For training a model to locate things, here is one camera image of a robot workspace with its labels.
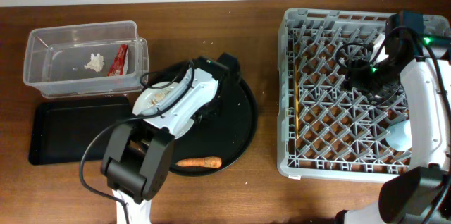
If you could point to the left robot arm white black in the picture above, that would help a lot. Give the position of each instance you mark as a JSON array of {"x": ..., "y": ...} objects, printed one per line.
[{"x": 138, "y": 155}]

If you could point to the grey plate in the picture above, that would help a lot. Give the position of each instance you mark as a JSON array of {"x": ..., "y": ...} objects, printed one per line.
[{"x": 171, "y": 120}]

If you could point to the wooden chopstick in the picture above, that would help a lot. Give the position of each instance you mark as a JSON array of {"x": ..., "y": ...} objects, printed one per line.
[{"x": 296, "y": 89}]

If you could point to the orange carrot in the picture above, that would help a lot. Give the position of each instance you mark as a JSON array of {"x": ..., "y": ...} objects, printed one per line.
[{"x": 204, "y": 162}]

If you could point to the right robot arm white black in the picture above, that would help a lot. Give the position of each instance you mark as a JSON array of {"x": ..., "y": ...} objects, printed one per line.
[{"x": 422, "y": 195}]

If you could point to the grey dishwasher rack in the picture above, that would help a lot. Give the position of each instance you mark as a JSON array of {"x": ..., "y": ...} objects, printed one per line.
[{"x": 341, "y": 132}]

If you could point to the black rectangular tray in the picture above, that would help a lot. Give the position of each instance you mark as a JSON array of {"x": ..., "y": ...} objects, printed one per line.
[{"x": 62, "y": 130}]

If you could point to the clear plastic waste bin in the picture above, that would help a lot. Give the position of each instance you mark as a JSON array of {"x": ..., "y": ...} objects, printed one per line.
[{"x": 55, "y": 58}]

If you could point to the food scraps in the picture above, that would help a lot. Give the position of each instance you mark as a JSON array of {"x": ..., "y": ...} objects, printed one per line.
[{"x": 158, "y": 96}]

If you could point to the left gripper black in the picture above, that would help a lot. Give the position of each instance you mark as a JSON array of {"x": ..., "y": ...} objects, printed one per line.
[{"x": 216, "y": 115}]

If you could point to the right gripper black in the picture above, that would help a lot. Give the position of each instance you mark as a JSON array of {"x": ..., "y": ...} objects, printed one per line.
[{"x": 353, "y": 77}]

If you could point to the red snack wrapper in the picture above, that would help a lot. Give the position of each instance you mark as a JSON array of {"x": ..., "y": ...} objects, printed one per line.
[{"x": 120, "y": 62}]

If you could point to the light blue cup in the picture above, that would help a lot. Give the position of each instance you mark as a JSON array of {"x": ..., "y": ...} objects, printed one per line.
[{"x": 400, "y": 136}]

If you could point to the round black serving tray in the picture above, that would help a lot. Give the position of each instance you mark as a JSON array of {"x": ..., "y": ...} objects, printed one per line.
[{"x": 226, "y": 137}]

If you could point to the crumpled white tissue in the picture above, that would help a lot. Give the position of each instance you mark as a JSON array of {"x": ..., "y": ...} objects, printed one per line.
[{"x": 96, "y": 63}]

